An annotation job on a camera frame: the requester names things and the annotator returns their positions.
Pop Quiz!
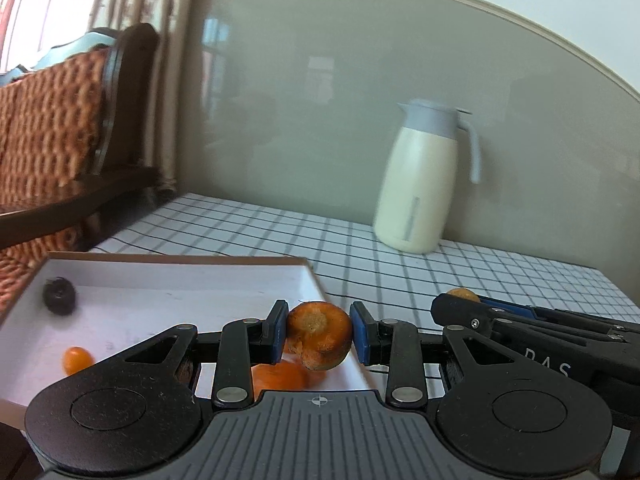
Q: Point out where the small tan longan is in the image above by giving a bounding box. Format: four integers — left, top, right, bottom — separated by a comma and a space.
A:
447, 287, 480, 302

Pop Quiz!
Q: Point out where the beige patterned curtain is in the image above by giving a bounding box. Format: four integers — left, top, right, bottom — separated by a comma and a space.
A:
0, 0, 202, 196

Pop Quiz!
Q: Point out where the brown cardboard box tray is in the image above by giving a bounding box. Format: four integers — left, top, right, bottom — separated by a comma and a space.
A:
0, 251, 377, 430

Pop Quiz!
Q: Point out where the brown dried fruit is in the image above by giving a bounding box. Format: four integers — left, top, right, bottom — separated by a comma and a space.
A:
286, 301, 352, 372

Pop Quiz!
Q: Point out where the dark mangosteen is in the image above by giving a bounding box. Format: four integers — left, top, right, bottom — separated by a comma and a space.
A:
42, 276, 76, 315

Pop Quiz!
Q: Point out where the cream grey thermos jug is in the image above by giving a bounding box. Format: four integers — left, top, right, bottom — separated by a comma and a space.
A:
373, 99, 482, 254

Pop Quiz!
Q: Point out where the wooden sofa with orange cushions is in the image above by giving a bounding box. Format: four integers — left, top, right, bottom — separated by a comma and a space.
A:
1, 23, 160, 311

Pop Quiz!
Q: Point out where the small orange kumquat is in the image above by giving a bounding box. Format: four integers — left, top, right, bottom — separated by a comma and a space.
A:
62, 347, 94, 376

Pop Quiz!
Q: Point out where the large orange tangerine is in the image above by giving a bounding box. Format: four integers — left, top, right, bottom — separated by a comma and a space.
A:
252, 361, 326, 399

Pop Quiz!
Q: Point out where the checkered white tablecloth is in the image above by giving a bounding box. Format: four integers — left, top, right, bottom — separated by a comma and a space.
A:
89, 192, 640, 478

